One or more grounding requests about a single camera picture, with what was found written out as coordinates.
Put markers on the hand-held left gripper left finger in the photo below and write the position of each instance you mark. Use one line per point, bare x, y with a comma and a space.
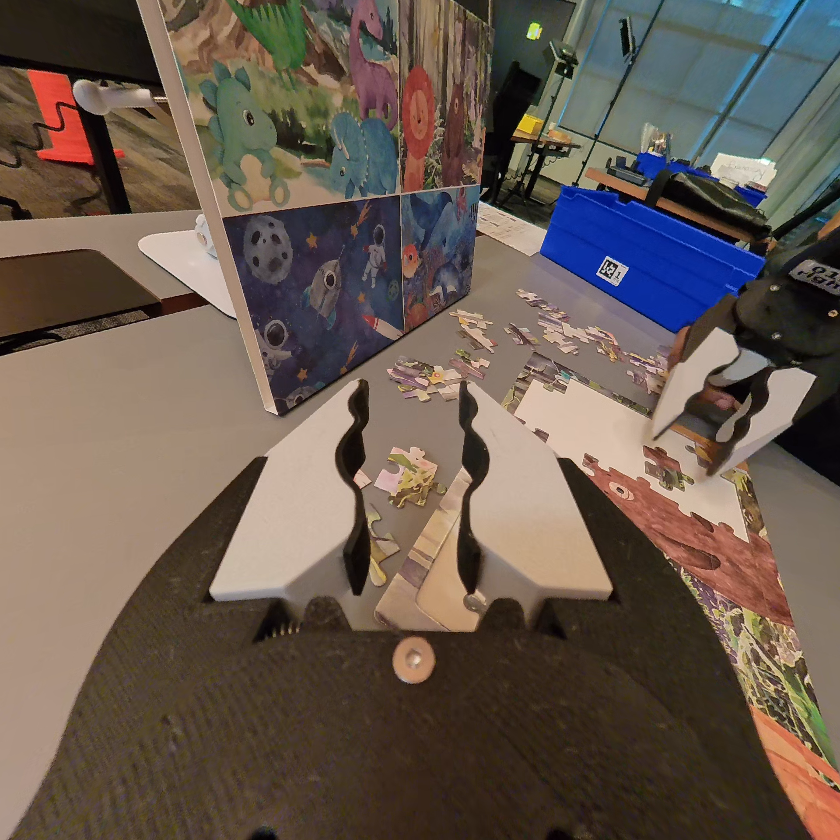
289, 525

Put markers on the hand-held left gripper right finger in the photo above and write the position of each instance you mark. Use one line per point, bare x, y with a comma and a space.
538, 531

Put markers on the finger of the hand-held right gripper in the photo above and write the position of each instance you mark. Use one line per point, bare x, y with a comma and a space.
768, 420
699, 374

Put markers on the brown green puzzle piece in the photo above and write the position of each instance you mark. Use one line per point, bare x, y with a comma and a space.
666, 467

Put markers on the jigsaw puzzle board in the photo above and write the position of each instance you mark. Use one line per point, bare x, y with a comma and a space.
590, 420

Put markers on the jigsaw pieces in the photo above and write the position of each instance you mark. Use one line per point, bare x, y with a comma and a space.
407, 479

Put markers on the person's right hand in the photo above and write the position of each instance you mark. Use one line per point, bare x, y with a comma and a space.
679, 344

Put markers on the blue plastic bin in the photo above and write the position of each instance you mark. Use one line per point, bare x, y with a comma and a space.
653, 163
623, 262

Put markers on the black bag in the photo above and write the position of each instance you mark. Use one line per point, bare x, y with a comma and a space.
715, 197

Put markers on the white paper sign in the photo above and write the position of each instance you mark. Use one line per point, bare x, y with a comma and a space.
745, 169

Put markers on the white printed paper sheet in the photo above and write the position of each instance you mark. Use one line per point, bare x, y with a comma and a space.
512, 226

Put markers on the small wooden table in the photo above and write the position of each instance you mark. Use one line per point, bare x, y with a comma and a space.
544, 141

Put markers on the yellow box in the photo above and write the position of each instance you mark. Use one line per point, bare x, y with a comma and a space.
529, 124

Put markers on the tripod stand with monitor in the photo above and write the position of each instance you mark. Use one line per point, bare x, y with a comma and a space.
627, 36

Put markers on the light stand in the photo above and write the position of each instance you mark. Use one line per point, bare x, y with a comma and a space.
563, 59

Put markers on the illustrated puzzle box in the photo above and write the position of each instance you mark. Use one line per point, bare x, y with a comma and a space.
315, 131

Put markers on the red floor object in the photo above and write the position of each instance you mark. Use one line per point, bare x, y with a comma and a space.
65, 131

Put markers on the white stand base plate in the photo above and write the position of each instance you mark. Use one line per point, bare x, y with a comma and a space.
184, 269

